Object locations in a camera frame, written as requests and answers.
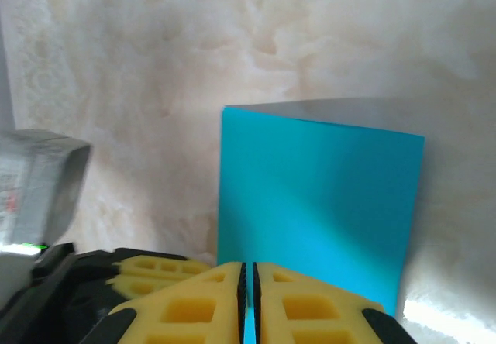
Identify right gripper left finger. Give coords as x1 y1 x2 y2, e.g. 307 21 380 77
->
83 261 248 344

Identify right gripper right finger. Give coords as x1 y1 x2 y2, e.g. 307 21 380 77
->
251 261 419 344

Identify teal cloth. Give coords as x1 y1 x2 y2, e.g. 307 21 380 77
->
215 98 426 344

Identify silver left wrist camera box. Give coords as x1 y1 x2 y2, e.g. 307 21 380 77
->
0 129 93 271

